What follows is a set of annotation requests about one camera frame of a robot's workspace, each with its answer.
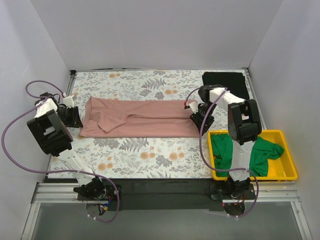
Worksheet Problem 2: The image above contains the folded black t shirt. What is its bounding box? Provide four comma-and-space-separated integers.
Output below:
202, 71, 250, 100

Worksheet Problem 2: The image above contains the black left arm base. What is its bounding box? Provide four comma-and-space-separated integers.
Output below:
77, 184, 117, 200

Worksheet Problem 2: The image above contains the green t shirt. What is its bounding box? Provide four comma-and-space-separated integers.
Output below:
210, 134, 285, 177

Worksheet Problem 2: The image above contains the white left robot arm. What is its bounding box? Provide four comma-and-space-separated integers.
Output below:
27, 92, 106, 200

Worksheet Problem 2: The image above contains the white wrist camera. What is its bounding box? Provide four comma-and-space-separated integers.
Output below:
62, 93, 77, 108
184, 100, 199, 113

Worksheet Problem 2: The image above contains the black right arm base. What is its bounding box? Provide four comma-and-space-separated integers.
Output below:
205, 182, 256, 200

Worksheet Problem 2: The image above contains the yellow plastic bin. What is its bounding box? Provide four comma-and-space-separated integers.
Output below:
207, 129, 298, 181

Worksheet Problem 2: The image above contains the pink t shirt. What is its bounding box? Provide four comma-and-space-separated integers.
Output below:
79, 97, 200, 138

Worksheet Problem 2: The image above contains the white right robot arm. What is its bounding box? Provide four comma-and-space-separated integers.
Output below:
184, 85, 262, 196

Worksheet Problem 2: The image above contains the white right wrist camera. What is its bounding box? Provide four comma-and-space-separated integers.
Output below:
184, 100, 199, 113

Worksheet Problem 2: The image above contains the floral patterned table mat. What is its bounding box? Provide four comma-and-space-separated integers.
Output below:
70, 70, 212, 178

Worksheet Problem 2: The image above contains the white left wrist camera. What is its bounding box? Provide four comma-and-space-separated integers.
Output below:
62, 93, 77, 108

